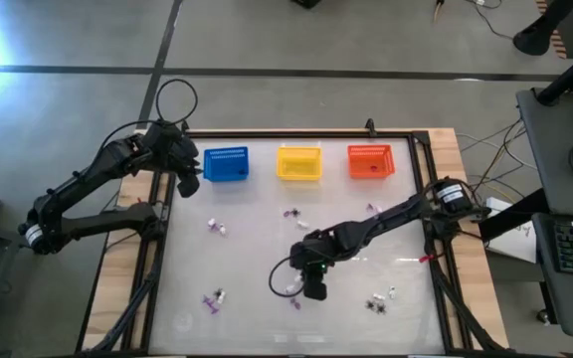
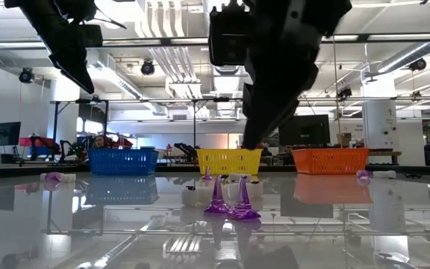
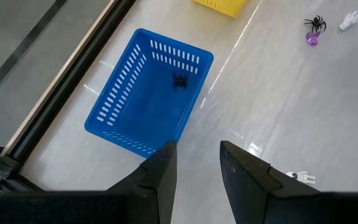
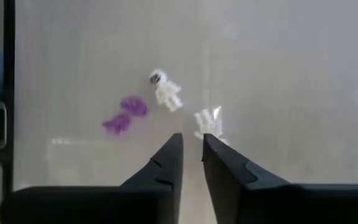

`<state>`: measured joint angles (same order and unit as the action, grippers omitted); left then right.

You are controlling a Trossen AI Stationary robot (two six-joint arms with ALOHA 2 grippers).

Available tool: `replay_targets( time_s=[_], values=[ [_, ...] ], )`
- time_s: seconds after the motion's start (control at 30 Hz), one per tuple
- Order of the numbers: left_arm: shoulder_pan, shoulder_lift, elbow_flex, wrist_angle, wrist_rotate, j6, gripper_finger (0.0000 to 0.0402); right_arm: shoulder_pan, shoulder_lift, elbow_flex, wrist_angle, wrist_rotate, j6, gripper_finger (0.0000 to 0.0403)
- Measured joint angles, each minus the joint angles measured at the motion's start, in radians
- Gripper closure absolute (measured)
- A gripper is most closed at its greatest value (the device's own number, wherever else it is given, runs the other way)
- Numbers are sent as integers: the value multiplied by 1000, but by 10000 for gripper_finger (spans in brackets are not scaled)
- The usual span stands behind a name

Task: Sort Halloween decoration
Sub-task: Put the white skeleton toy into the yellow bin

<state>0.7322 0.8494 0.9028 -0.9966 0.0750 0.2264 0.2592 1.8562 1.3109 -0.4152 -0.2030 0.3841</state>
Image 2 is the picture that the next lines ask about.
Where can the black metal rig frame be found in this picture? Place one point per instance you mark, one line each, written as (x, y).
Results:
(194, 123)

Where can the black background robot arm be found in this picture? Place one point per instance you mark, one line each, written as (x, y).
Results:
(185, 149)

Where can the red storage bin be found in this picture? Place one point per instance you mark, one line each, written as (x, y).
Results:
(26, 141)

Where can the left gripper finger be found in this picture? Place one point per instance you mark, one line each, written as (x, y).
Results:
(61, 67)
(78, 69)

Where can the purple witch hat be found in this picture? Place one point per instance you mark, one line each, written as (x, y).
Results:
(218, 203)
(207, 175)
(243, 209)
(363, 174)
(53, 177)

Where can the silver ventilation duct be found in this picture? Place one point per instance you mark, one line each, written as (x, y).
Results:
(405, 60)
(224, 84)

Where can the black plastic spider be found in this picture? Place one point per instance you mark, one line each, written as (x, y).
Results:
(413, 175)

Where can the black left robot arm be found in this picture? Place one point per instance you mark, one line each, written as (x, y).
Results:
(50, 5)

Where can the red fabric cover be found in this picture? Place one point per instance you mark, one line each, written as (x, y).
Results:
(121, 142)

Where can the black ceiling dome camera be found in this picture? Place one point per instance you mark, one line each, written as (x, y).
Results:
(26, 75)
(417, 64)
(148, 67)

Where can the orange plastic basket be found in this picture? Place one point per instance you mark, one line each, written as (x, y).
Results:
(330, 161)

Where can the white round column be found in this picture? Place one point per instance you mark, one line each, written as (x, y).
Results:
(379, 127)

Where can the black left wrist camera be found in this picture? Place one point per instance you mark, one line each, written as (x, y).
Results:
(91, 35)

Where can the black overhead frame beam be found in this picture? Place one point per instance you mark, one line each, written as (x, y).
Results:
(155, 41)

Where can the black computer monitor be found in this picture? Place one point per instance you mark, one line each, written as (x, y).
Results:
(4, 133)
(308, 130)

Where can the yellow plastic basket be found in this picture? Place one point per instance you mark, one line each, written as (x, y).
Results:
(230, 161)

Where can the person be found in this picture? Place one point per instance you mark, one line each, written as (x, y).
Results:
(99, 142)

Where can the black aluminium table frame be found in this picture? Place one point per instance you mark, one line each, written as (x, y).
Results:
(177, 169)

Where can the wooden bench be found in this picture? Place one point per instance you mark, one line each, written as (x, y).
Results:
(384, 152)

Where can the black hanging ceiling device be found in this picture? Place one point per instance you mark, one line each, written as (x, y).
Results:
(345, 92)

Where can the white ceiling pipe bundle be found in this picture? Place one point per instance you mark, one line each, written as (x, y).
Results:
(170, 56)

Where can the blue plastic basket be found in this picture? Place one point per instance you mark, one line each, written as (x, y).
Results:
(121, 162)

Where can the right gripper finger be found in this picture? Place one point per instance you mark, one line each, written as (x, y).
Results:
(248, 123)
(273, 112)

